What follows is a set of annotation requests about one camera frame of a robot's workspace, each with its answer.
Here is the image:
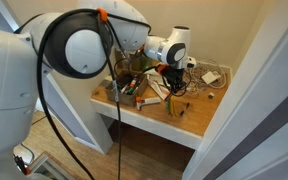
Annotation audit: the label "white crumpled papers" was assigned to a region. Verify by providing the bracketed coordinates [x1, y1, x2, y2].
[146, 68, 172, 101]

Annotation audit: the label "black floor cable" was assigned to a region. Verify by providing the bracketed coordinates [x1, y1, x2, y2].
[19, 114, 49, 161]

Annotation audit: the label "orange glue stick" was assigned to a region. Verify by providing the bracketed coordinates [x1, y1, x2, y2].
[129, 77, 138, 89]

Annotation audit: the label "white power adapter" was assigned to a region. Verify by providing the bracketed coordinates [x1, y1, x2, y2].
[201, 70, 222, 85]

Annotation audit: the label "white tube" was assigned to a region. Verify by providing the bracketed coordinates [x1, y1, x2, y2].
[120, 83, 130, 95]

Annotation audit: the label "black ballpoint pen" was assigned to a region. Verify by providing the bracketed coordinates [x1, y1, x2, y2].
[179, 102, 191, 118]

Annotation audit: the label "white door dark stripe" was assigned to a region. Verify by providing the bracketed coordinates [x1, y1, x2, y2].
[182, 0, 288, 180]

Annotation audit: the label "brown cardboard box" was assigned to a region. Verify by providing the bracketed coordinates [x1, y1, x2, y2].
[104, 73, 149, 108]

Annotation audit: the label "metal frame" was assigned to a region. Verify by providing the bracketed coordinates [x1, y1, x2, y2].
[27, 151, 76, 180]

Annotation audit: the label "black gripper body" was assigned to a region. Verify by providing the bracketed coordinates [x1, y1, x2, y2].
[165, 65, 186, 87]

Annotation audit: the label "yellow pencil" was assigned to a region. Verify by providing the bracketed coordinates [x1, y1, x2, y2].
[169, 97, 176, 118]
[172, 98, 179, 118]

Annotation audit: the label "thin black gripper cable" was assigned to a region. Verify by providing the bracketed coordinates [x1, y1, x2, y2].
[113, 56, 192, 98]

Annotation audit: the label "green pencil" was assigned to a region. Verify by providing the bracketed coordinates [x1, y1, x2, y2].
[166, 97, 172, 115]

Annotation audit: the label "white cable bundle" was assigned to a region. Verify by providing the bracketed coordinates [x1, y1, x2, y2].
[180, 59, 228, 98]

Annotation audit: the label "black cable white label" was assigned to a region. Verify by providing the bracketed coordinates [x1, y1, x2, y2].
[97, 9, 123, 180]

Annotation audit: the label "wooden shelf white trim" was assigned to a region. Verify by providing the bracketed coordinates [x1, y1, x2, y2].
[89, 53, 233, 151]

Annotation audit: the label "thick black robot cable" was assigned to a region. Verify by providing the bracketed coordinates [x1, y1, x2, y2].
[35, 8, 152, 180]

